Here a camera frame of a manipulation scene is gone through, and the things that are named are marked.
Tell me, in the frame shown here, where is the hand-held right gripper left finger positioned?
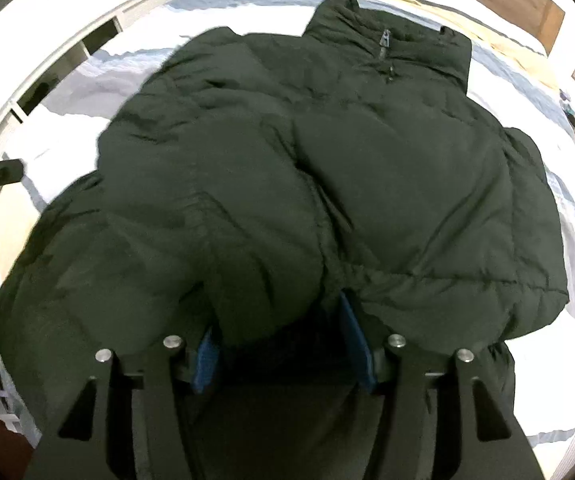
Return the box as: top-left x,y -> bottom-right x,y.
28,327 -> 228,480

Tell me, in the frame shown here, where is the small bedside clutter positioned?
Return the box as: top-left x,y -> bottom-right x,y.
560,90 -> 575,128

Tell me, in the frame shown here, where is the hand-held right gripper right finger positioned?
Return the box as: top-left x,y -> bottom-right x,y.
337,290 -> 533,480

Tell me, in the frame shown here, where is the dark green puffer jacket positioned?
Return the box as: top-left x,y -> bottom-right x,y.
0,0 -> 571,480

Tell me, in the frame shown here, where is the striped bed duvet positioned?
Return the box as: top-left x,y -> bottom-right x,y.
0,0 -> 575,456

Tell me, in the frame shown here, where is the white open shelf unit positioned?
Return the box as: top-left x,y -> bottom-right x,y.
0,0 -> 203,161

